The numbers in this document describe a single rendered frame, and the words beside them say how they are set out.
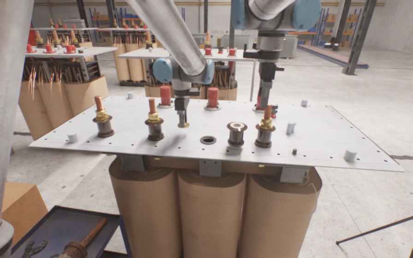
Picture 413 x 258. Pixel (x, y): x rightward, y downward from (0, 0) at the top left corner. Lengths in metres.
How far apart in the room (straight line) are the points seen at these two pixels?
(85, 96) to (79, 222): 2.15
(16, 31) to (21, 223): 1.53
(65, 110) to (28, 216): 2.07
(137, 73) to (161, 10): 6.53
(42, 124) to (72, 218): 2.66
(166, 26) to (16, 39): 0.28
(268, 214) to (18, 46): 1.28
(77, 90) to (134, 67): 3.86
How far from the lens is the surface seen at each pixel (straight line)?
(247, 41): 12.97
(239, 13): 0.59
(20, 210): 1.82
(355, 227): 2.87
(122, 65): 7.18
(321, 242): 2.57
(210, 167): 1.18
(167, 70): 0.84
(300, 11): 0.66
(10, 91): 0.44
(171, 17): 0.55
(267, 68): 0.77
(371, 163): 1.15
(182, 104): 0.98
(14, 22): 0.44
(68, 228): 1.49
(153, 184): 1.31
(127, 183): 1.35
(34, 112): 3.97
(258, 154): 0.99
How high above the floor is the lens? 1.90
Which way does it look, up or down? 27 degrees down
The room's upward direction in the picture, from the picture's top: straight up
